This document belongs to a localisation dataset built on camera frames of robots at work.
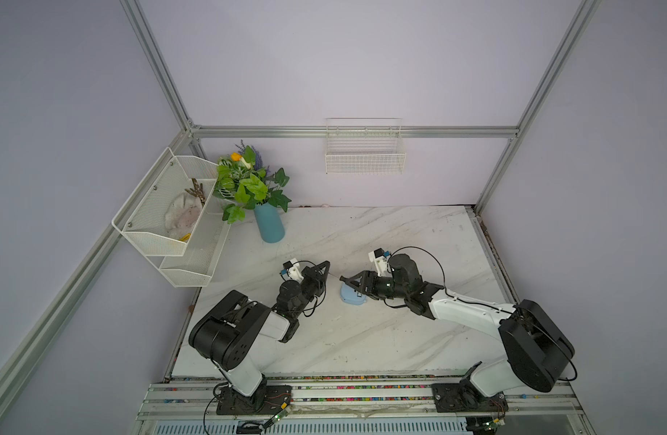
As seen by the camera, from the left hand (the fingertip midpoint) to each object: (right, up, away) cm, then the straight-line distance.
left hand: (332, 262), depth 85 cm
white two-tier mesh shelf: (-45, +13, -8) cm, 47 cm away
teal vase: (-25, +13, +21) cm, 35 cm away
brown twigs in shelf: (-41, +22, -3) cm, 47 cm away
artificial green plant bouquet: (-29, +27, -1) cm, 39 cm away
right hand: (+6, -8, -2) cm, 10 cm away
